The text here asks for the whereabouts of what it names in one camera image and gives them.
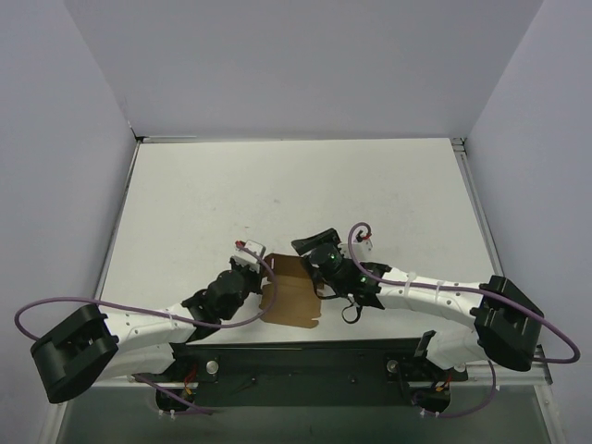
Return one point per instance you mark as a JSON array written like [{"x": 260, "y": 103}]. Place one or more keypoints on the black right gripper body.
[{"x": 313, "y": 243}]

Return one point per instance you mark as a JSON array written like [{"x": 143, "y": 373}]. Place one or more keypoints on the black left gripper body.
[{"x": 254, "y": 278}]

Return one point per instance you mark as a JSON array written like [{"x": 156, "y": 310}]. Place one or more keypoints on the brown paper box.
[{"x": 297, "y": 304}]

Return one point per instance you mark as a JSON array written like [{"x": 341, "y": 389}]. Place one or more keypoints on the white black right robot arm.
[{"x": 453, "y": 301}]

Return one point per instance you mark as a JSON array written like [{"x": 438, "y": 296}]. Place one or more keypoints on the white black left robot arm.
[{"x": 90, "y": 345}]

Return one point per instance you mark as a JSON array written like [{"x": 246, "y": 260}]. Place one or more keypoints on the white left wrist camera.
[{"x": 249, "y": 254}]

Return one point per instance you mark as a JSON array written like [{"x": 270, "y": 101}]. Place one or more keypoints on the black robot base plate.
[{"x": 349, "y": 373}]

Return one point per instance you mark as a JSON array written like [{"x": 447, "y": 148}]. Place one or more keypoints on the aluminium table edge rail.
[{"x": 490, "y": 254}]

